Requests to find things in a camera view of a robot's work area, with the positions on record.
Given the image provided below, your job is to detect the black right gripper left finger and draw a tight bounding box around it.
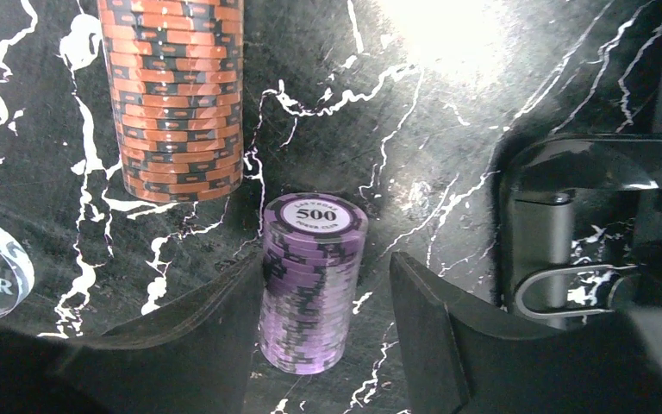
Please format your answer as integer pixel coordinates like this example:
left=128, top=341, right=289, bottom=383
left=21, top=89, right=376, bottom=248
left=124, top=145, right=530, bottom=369
left=0, top=254, right=264, bottom=413

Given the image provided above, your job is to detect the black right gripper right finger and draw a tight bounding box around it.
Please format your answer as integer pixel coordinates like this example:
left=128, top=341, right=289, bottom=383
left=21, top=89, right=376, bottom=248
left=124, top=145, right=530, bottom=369
left=389, top=252, right=662, bottom=413

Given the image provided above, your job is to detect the black poker set case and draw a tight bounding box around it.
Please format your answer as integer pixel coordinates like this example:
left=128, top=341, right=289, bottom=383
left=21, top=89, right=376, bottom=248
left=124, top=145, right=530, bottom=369
left=496, top=1, right=662, bottom=329

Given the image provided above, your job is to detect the purple poker chip stack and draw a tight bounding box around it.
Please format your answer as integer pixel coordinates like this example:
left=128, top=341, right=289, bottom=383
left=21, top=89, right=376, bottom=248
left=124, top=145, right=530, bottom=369
left=259, top=192, right=368, bottom=375

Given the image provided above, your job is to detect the orange grey poker chip stack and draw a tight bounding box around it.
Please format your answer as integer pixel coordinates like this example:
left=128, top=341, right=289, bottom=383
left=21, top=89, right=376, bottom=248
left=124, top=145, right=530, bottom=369
left=97, top=0, right=244, bottom=203

